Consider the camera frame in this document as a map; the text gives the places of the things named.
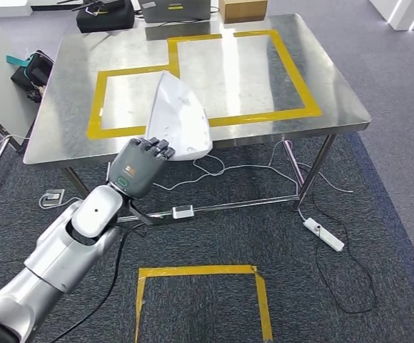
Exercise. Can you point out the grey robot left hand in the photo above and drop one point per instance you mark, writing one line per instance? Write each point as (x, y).
(137, 168)

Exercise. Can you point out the white triangular shell part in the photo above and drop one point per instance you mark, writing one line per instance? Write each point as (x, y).
(178, 118)

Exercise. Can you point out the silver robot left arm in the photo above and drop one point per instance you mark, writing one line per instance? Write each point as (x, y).
(60, 255)

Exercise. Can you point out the yellow workbench marking tape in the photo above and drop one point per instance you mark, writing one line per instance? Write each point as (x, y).
(292, 75)

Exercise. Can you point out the stainless steel workbench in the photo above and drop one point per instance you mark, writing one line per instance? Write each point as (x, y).
(335, 94)

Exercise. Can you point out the metal floor socket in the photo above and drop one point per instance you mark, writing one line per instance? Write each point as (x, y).
(53, 198)

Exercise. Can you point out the yellow floor tape outline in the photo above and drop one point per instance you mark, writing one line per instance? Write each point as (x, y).
(196, 271)

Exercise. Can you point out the large black bag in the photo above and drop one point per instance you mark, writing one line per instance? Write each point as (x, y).
(105, 19)

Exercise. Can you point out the grey equipment case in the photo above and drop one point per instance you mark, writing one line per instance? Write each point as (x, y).
(175, 12)

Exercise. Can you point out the white table with steel legs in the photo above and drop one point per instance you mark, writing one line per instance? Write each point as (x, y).
(3, 71)

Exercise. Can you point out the brown cardboard box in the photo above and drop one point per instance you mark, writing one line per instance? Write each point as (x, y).
(243, 10)

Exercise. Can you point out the white power strip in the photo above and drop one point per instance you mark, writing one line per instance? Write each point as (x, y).
(323, 234)

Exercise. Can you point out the white platform block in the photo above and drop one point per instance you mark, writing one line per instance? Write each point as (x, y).
(406, 12)

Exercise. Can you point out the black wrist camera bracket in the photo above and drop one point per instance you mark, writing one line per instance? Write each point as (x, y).
(139, 215)

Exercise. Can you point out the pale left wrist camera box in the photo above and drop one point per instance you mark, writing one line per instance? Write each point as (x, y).
(182, 211)

